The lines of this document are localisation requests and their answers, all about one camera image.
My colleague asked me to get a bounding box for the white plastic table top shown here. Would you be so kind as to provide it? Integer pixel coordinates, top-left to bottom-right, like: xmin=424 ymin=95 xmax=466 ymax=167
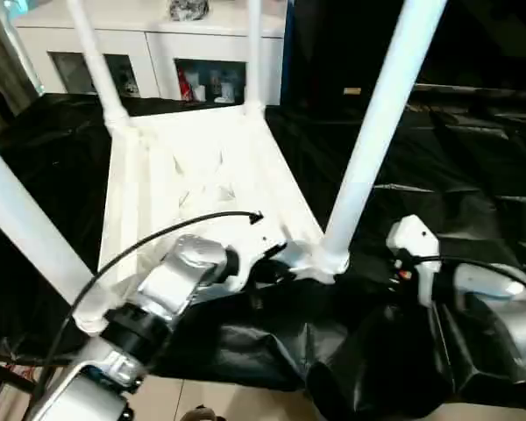
xmin=72 ymin=106 xmax=351 ymax=339

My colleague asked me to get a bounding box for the white plastic table leg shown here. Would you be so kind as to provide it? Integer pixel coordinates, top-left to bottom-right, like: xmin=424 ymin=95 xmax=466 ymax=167
xmin=67 ymin=0 xmax=132 ymax=129
xmin=0 ymin=139 xmax=111 ymax=338
xmin=244 ymin=0 xmax=267 ymax=117
xmin=321 ymin=0 xmax=450 ymax=276

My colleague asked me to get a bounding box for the black mat cloth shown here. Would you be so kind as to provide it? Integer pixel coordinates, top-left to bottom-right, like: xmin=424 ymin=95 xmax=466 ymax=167
xmin=0 ymin=89 xmax=526 ymax=417

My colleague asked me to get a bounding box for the grey metal bar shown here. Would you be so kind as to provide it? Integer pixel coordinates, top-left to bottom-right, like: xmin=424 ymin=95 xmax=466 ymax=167
xmin=413 ymin=82 xmax=526 ymax=101

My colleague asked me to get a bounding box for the white glass-door cabinet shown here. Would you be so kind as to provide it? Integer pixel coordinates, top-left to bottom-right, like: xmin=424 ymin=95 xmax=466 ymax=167
xmin=14 ymin=0 xmax=289 ymax=107

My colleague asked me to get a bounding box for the grey bundle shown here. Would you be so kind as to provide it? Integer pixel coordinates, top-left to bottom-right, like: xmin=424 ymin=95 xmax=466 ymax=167
xmin=167 ymin=0 xmax=211 ymax=23

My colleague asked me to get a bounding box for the grey curtain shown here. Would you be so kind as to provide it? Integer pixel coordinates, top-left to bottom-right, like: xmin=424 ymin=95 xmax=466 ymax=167
xmin=0 ymin=0 xmax=41 ymax=133

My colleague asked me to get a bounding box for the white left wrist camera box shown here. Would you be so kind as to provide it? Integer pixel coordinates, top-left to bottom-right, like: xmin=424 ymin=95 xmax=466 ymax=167
xmin=233 ymin=213 xmax=289 ymax=294

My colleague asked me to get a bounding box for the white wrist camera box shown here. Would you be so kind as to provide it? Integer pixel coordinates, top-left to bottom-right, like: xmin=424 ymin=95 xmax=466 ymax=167
xmin=384 ymin=213 xmax=443 ymax=308
xmin=233 ymin=213 xmax=289 ymax=294

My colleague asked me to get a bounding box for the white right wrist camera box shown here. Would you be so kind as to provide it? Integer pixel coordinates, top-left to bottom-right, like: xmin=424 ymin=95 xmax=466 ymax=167
xmin=384 ymin=213 xmax=443 ymax=308

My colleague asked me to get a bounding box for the red cord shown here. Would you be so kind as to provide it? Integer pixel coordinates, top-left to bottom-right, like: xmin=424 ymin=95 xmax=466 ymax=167
xmin=7 ymin=362 xmax=41 ymax=383

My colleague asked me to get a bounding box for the black folding table frame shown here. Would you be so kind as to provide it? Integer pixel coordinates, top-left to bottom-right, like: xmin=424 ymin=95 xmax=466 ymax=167
xmin=0 ymin=350 xmax=71 ymax=421

